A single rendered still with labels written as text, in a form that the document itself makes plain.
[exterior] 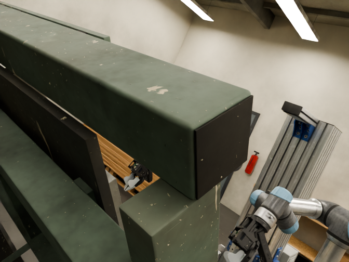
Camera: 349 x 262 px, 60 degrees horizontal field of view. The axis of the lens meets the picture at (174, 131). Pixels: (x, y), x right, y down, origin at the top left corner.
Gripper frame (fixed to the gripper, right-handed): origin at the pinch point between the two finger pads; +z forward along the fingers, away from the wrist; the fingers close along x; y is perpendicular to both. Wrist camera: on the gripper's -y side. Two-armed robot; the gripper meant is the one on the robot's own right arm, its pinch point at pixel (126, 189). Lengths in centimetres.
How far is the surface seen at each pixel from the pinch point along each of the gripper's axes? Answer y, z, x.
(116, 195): 73, 4, 60
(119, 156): -268, -40, -286
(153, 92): 100, -8, 77
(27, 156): 85, 9, 45
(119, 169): -279, -22, -275
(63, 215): 86, 11, 65
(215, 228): 83, -2, 85
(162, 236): 93, 3, 85
